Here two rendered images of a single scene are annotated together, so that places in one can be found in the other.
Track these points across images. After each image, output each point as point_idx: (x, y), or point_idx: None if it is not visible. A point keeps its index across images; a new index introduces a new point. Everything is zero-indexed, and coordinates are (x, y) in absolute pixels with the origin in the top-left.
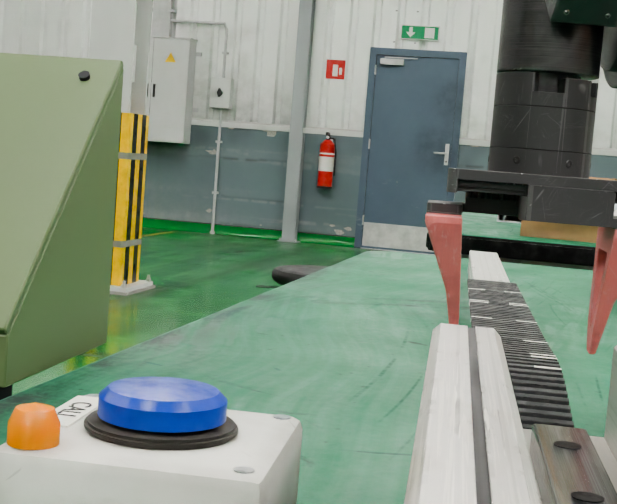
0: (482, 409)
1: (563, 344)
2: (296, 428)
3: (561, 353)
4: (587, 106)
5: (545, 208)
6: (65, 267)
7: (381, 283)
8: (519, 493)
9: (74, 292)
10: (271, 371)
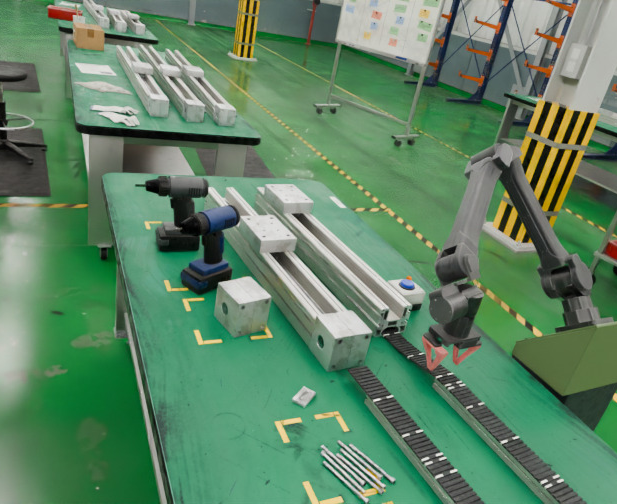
0: (374, 275)
1: None
2: (401, 293)
3: (514, 490)
4: None
5: None
6: (543, 352)
7: None
8: (358, 262)
9: (546, 363)
10: (512, 395)
